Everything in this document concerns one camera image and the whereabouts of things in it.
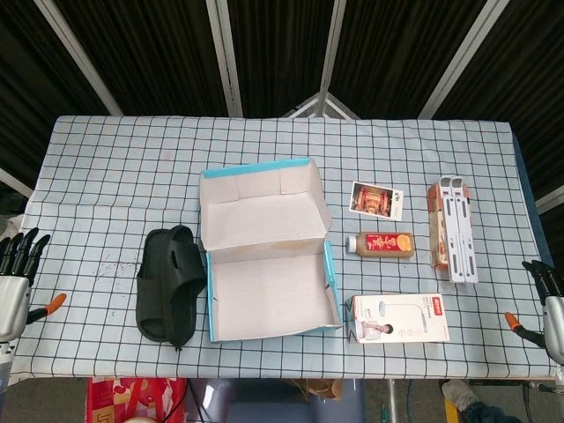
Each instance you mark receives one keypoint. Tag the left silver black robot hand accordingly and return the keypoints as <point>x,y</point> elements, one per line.
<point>13,304</point>

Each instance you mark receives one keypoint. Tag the red temple photo postcard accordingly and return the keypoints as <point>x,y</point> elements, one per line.
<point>376,200</point>

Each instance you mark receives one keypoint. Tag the red patterned bag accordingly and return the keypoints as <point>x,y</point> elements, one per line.
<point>132,396</point>

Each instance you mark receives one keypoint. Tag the brown drink bottle red label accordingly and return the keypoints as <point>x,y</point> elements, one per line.
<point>383,244</point>

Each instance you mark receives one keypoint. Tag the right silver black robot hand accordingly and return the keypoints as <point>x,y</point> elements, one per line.
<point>556,317</point>

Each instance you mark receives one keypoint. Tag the brown paper bag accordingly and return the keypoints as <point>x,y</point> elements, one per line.
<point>321,388</point>

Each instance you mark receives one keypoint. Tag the white triangular frame brace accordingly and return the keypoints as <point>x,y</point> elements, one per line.
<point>322,99</point>

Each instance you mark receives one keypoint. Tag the black rubber slipper with tag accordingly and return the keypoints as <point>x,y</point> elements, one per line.
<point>189,299</point>

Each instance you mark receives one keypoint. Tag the light blue shoe box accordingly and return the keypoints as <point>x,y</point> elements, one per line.
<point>269,286</point>

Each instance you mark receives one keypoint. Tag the blue-grey chair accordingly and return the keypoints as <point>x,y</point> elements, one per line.
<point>264,410</point>

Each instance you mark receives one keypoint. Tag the white metal frame bar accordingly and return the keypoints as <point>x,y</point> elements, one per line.
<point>224,57</point>
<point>551,200</point>
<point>75,50</point>
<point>331,57</point>
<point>15,183</point>
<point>462,57</point>

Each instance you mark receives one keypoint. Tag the white folding laptop stand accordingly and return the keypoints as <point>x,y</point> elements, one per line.
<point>460,238</point>

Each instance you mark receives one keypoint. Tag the white desk lamp box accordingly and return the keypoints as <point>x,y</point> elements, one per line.
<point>396,319</point>

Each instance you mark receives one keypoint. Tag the white sneaker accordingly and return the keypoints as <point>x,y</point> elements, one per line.
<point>458,394</point>

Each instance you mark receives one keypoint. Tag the metal table leg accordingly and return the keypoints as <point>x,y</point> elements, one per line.
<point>392,401</point>

